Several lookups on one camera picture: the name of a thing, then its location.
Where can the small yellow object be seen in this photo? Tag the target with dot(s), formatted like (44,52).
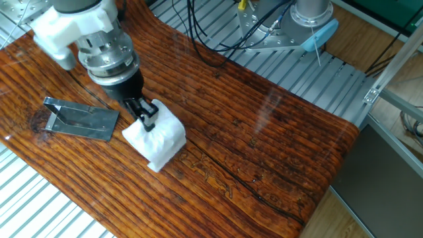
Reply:
(242,4)

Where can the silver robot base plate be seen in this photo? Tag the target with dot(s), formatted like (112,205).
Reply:
(254,23)

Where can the aluminium frame rail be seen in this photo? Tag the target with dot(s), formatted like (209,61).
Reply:
(396,145)
(403,104)

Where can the glossy wood-grain table mat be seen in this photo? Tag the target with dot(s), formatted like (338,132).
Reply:
(248,132)

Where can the shiny metal toilet paper holder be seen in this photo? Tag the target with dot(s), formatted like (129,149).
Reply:
(82,122)

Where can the white zip tie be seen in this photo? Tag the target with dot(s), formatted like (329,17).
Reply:
(315,46)

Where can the silver and light-blue robot arm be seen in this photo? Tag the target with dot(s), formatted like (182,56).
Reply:
(109,56)

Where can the silver perforated metal plate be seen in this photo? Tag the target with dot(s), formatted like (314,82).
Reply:
(16,8)

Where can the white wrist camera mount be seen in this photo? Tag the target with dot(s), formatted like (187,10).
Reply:
(72,26)

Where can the aluminium frame post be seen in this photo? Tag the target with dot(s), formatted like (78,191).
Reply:
(396,59)

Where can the white toilet paper roll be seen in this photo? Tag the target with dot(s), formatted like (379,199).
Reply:
(165,142)

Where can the dark grey panel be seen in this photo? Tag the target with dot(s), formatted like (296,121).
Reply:
(380,198)

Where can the green board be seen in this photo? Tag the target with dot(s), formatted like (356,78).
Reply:
(390,10)

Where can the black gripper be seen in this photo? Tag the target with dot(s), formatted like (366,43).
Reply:
(122,89)

